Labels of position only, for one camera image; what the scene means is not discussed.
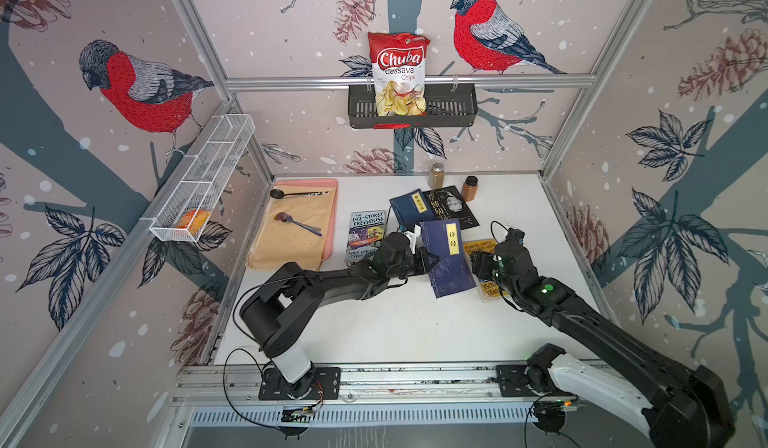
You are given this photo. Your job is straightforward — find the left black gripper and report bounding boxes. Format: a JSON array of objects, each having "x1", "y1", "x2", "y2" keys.
[{"x1": 387, "y1": 250, "x2": 443, "y2": 282}]

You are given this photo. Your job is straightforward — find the grey treehouse paperback book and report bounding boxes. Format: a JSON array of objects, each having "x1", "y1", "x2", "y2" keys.
[{"x1": 345, "y1": 210, "x2": 387, "y2": 266}]

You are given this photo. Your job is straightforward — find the navy thread-bound book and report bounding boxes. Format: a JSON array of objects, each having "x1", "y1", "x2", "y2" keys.
[{"x1": 389, "y1": 189, "x2": 437, "y2": 232}]

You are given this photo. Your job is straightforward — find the black Chinese paperback book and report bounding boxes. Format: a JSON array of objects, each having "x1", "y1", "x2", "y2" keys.
[{"x1": 424, "y1": 186, "x2": 480, "y2": 230}]

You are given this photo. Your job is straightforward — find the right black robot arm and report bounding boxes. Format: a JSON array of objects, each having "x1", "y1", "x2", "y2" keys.
[{"x1": 469, "y1": 229, "x2": 735, "y2": 447}]

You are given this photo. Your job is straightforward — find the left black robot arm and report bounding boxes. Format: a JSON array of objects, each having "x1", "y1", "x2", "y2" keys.
[{"x1": 237, "y1": 233, "x2": 439, "y2": 398}]

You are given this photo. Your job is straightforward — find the yellow treehouse paperback book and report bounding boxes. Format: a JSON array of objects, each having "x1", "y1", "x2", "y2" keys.
[{"x1": 463, "y1": 239, "x2": 501, "y2": 302}]

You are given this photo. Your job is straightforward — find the glass jar orange spice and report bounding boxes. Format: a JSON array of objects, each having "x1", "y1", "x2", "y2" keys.
[{"x1": 461, "y1": 176, "x2": 478, "y2": 203}]

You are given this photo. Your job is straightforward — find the glass jar brown spice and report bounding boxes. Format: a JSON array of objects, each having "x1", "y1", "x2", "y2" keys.
[{"x1": 428, "y1": 163, "x2": 445, "y2": 190}]

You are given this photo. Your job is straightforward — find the purple spoon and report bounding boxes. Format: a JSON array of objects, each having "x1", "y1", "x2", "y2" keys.
[{"x1": 274, "y1": 212, "x2": 322, "y2": 237}]

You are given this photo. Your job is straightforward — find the black spoon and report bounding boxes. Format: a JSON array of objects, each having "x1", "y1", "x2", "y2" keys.
[{"x1": 269, "y1": 189, "x2": 329, "y2": 200}]

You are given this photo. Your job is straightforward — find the red cassava chips bag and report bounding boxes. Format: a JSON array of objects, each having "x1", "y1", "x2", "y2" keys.
[{"x1": 368, "y1": 33, "x2": 430, "y2": 117}]

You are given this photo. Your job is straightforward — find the orange packet in shelf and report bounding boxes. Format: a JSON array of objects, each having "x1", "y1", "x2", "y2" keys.
[{"x1": 175, "y1": 210, "x2": 211, "y2": 236}]

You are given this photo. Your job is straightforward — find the right black cable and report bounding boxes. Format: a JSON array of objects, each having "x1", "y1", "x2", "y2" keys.
[{"x1": 488, "y1": 219, "x2": 583, "y2": 448}]

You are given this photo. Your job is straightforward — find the black cable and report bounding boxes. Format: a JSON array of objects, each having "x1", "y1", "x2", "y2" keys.
[
  {"x1": 221, "y1": 279, "x2": 319, "y2": 434},
  {"x1": 488, "y1": 219, "x2": 583, "y2": 448}
]

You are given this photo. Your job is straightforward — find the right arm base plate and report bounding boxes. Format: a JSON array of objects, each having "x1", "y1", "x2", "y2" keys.
[{"x1": 495, "y1": 364, "x2": 577, "y2": 400}]

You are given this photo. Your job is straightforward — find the left black cable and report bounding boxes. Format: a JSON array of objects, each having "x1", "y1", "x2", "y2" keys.
[{"x1": 221, "y1": 279, "x2": 319, "y2": 434}]

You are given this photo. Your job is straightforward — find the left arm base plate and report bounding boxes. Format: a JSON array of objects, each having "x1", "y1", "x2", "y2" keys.
[{"x1": 258, "y1": 366, "x2": 341, "y2": 401}]

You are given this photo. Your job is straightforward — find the black wall basket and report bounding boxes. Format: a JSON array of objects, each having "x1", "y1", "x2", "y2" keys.
[{"x1": 347, "y1": 84, "x2": 478, "y2": 130}]

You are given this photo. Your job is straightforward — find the white wire wall shelf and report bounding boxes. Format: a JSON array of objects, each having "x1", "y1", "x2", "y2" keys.
[{"x1": 150, "y1": 114, "x2": 255, "y2": 243}]

